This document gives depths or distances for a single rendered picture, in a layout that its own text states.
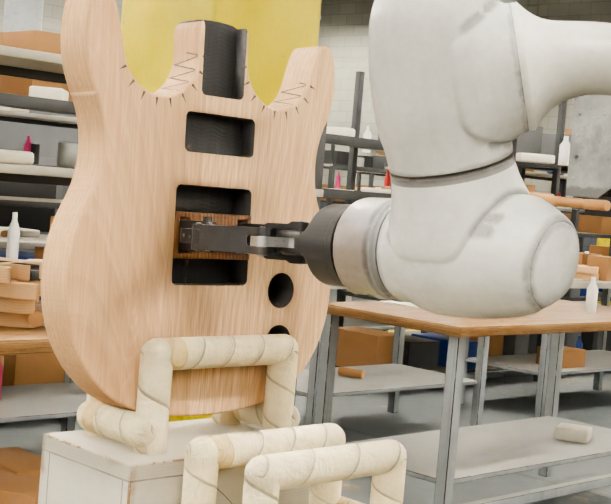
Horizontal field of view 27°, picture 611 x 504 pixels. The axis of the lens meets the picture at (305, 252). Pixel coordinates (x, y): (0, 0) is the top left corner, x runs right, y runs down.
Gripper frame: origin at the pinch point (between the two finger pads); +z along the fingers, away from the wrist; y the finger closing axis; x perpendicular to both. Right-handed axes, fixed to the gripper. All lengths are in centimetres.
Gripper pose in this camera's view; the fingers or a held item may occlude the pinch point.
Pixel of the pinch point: (214, 236)
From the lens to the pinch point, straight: 127.3
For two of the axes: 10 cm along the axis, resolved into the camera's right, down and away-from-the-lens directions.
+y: 7.1, 0.2, 7.0
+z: -7.0, -0.6, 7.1
